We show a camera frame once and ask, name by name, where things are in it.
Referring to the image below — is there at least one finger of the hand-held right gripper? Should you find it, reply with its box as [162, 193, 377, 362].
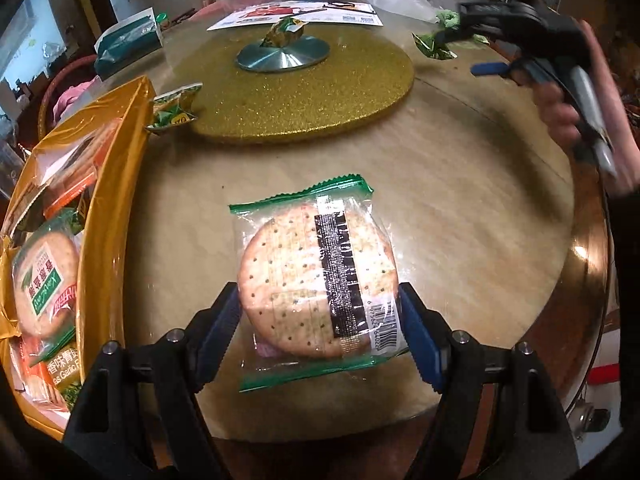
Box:
[432, 24, 502, 46]
[471, 61, 521, 80]

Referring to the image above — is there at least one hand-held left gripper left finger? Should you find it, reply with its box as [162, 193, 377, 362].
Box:
[62, 281, 244, 480]

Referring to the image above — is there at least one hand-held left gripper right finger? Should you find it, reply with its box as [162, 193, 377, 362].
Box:
[399, 281, 579, 480]

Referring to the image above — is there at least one small dark green snack packet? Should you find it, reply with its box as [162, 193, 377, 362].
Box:
[411, 30, 458, 61]

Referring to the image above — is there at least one green-edged cracker packet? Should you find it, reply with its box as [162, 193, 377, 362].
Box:
[229, 172, 410, 393]

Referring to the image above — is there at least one golden cardboard box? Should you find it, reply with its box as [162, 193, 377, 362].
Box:
[0, 75, 158, 433]

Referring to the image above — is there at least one round cracker packet green label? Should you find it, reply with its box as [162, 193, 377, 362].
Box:
[11, 209, 86, 366]

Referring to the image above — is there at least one orange snack packet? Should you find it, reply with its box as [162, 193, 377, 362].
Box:
[15, 335, 66, 406]

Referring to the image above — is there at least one orange-edged cracker packet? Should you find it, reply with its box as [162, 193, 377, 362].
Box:
[35, 119, 123, 218]

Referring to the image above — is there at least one person's right hand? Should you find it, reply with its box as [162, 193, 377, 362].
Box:
[532, 20, 640, 196]

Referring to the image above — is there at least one gold glitter turntable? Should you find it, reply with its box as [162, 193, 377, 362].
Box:
[187, 25, 416, 147]

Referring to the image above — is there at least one silver turntable hub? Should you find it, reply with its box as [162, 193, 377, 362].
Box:
[235, 36, 332, 73]

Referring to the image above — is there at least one printed paper leaflet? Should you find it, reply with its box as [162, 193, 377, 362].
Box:
[206, 0, 385, 32]

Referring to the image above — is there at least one pink cloth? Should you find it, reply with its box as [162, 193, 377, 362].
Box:
[52, 80, 98, 118]

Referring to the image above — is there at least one teal tissue box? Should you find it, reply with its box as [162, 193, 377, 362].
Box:
[94, 7, 166, 81]

